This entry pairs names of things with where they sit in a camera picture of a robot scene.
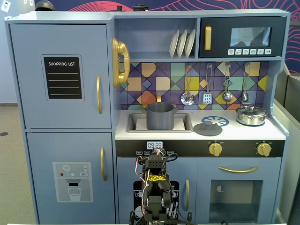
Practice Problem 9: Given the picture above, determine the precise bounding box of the blue toy kitchen unit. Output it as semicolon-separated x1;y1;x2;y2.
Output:
4;8;291;225

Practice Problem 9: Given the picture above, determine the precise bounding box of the blue dishwasher door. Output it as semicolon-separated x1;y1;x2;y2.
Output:
116;157;197;225

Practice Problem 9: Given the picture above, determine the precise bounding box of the gold fridge door handle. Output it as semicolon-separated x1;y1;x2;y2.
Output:
96;75;103;115

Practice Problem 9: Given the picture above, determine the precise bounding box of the blue fridge door with chalkboard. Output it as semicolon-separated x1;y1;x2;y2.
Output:
9;23;112;129

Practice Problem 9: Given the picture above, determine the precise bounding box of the dark microwave door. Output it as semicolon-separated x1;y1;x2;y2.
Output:
198;16;287;58

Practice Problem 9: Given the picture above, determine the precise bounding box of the dark helmet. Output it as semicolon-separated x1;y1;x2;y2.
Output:
34;0;56;12

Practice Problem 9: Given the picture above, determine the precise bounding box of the paper with face drawing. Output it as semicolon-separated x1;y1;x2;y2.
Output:
0;0;12;13

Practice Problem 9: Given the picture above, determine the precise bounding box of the gold dishwasher door handle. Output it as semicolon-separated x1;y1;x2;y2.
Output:
185;180;190;211

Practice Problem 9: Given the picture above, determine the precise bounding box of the gold toy telephone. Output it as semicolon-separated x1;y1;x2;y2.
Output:
111;37;131;89

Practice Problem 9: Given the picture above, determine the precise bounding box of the steel ladle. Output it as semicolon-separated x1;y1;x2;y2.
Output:
222;63;233;103

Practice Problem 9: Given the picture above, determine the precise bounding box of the steel small whisk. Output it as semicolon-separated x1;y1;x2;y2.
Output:
242;62;250;103

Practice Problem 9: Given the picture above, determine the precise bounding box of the gray sink basin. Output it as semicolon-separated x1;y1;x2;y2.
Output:
127;112;194;134

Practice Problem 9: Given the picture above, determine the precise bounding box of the steel slotted spatula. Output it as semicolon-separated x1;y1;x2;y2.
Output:
202;64;213;105

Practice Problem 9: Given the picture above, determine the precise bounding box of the gold oven door handle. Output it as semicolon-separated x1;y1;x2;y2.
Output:
218;165;259;173

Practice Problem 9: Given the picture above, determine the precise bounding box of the white plate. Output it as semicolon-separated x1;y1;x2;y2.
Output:
169;29;180;59
176;29;188;58
184;29;196;58

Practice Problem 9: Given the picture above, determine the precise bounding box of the blue freezer door with dispenser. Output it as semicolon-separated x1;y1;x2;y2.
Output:
26;132;116;225

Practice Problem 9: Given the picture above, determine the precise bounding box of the steel slotted skimmer spoon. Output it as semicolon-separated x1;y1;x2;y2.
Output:
180;64;195;105

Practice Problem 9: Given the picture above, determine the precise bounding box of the grey toy sink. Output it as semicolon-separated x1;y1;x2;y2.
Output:
143;102;179;131

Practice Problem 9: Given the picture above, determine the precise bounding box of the gold freezer door handle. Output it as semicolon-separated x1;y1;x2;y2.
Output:
100;147;107;181

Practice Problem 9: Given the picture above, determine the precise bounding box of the blue oven door with window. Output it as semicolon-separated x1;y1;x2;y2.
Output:
196;157;282;225

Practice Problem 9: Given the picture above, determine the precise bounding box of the shiny steel pot with lid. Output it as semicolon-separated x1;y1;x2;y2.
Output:
235;105;268;126

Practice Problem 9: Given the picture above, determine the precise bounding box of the gray round lid with knob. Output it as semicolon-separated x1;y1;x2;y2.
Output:
193;122;223;137

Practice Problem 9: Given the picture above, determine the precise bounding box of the gold stove knob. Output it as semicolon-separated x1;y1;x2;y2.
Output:
208;142;223;157
256;142;272;157

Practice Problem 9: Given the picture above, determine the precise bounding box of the gold microwave handle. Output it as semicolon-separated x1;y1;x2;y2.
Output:
204;26;212;51

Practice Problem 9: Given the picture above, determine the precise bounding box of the gray partition cabinet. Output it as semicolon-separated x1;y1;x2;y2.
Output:
273;63;300;225

